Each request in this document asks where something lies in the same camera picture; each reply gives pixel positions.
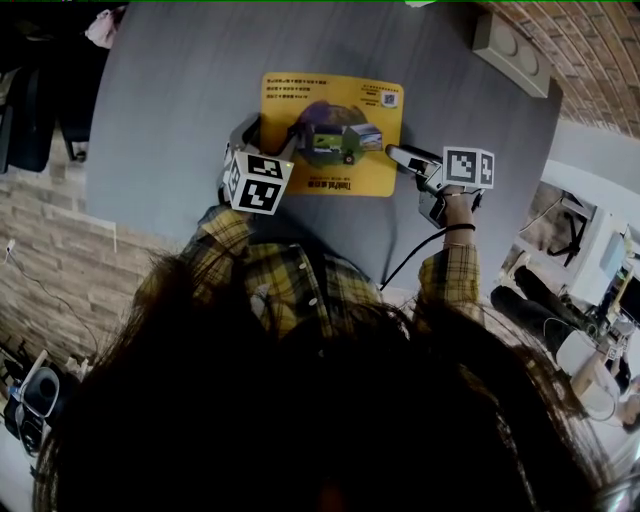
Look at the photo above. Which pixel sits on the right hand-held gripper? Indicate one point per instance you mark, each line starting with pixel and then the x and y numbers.
pixel 460 167

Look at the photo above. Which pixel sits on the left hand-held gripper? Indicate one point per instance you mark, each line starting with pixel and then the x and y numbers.
pixel 255 190

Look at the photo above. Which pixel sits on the yellow printed booklet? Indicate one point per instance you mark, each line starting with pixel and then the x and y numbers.
pixel 340 95

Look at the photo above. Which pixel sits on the person's right forearm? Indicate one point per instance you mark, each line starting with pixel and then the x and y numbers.
pixel 450 270

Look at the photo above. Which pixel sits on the person's left forearm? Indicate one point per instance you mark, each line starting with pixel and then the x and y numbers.
pixel 225 227

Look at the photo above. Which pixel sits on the black wrist band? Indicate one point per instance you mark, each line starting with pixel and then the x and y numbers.
pixel 460 227

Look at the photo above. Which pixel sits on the person's yellow plaid shirt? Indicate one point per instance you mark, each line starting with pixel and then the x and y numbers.
pixel 300 280

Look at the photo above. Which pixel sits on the beige socket box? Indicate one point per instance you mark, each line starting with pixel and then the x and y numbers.
pixel 510 52

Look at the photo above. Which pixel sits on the white desk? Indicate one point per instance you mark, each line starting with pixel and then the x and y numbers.
pixel 585 175

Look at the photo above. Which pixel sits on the pink cloth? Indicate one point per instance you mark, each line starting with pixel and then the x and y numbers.
pixel 102 27

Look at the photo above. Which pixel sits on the black office chair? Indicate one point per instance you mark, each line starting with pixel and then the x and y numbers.
pixel 30 120

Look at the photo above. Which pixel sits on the white power adapter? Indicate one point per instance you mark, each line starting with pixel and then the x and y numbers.
pixel 10 244

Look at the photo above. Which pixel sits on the dark rounded machine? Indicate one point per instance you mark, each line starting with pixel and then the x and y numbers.
pixel 42 392

